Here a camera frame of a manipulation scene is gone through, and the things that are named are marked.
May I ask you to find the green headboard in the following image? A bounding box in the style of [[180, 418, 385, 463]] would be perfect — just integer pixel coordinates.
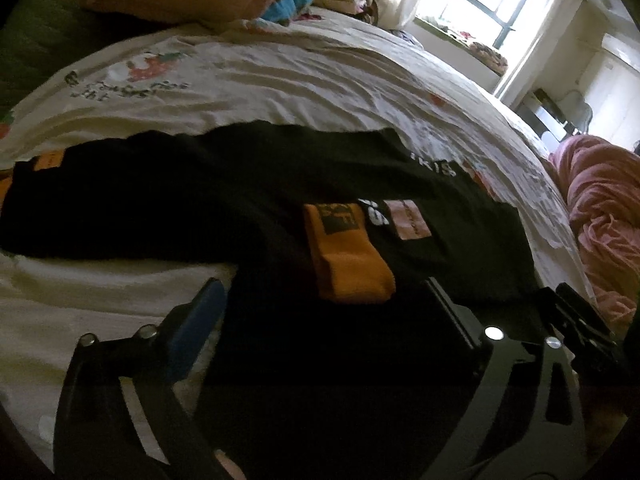
[[0, 0, 108, 113]]

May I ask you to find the cluttered desk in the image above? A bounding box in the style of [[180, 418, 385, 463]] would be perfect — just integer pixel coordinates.
[[519, 87, 595, 143]]

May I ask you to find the black t-shirt with orange patches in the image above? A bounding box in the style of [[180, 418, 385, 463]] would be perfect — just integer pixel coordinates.
[[0, 120, 551, 480]]

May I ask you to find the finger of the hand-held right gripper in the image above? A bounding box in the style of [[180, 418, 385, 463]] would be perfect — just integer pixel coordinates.
[[537, 282, 626, 386]]

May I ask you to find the white cabinet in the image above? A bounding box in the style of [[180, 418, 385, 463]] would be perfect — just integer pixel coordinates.
[[582, 32, 640, 153]]

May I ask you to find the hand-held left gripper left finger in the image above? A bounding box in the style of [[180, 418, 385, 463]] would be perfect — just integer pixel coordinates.
[[52, 277, 247, 480]]

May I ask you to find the pink blanket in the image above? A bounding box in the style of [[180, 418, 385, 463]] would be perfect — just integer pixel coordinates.
[[549, 134, 640, 338]]

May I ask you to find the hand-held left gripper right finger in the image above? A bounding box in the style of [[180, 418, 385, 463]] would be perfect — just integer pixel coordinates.
[[424, 277, 589, 480]]

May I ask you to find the cream strawberry print bed sheet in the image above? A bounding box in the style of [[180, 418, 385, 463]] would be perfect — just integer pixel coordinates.
[[0, 7, 598, 468]]

